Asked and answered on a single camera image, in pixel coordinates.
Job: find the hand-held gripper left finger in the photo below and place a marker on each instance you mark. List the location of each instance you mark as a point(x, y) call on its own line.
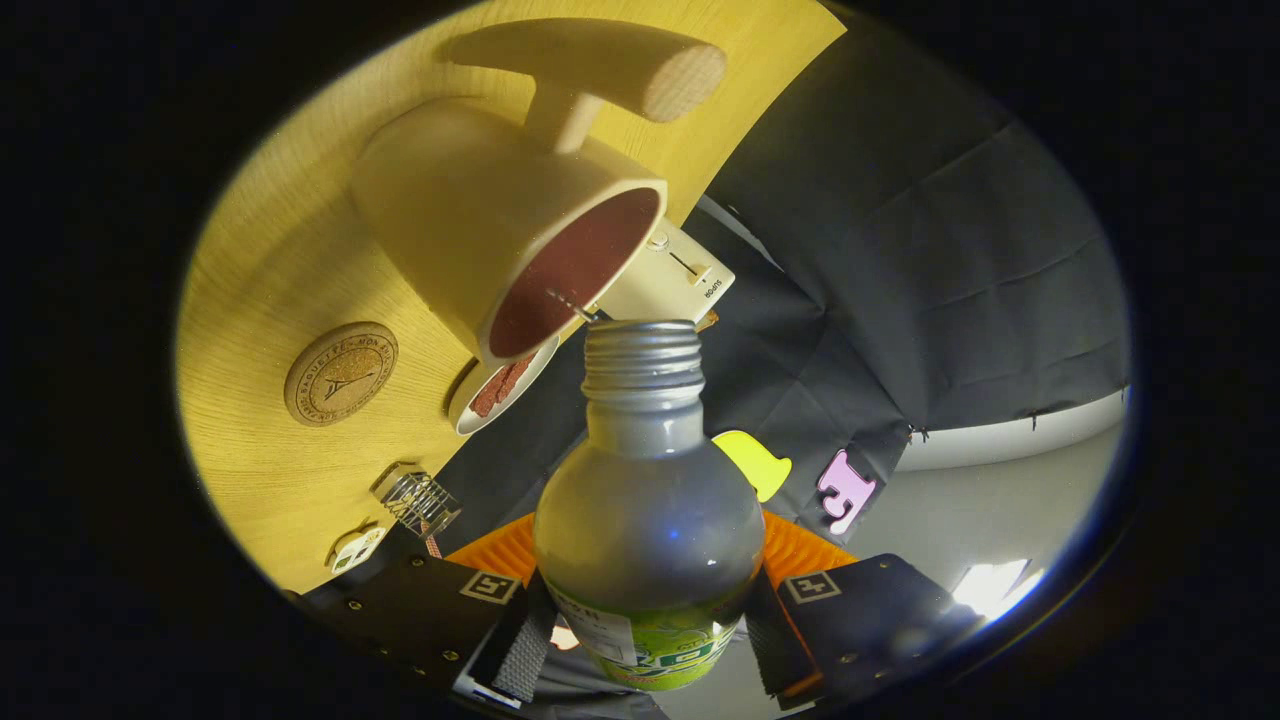
point(420, 610)

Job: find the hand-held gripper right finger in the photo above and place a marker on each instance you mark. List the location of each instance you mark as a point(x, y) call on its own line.
point(880, 610)

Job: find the silver juice bottle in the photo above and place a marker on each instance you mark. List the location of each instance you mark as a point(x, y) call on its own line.
point(650, 520)

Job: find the round cork coaster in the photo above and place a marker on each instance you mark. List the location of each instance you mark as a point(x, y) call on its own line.
point(340, 375)

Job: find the clear juice stream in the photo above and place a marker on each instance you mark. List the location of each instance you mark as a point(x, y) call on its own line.
point(572, 306)

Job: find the white divided seed dish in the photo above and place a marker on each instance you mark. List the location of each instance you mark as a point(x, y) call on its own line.
point(357, 550)

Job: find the white oval plate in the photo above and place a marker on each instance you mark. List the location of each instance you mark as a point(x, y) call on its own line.
point(465, 420)

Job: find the wooden table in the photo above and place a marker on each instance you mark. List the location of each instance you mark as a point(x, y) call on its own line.
point(270, 470)

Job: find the brown meat slice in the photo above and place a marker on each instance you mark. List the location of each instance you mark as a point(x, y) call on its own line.
point(522, 372)
point(490, 395)

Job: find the bread slice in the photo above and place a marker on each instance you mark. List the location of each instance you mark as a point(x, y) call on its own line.
point(708, 321)

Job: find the black backdrop cloth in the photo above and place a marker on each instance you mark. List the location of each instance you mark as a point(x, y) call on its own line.
point(900, 250)

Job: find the white toaster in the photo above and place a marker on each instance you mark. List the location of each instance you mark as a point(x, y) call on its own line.
point(665, 285)

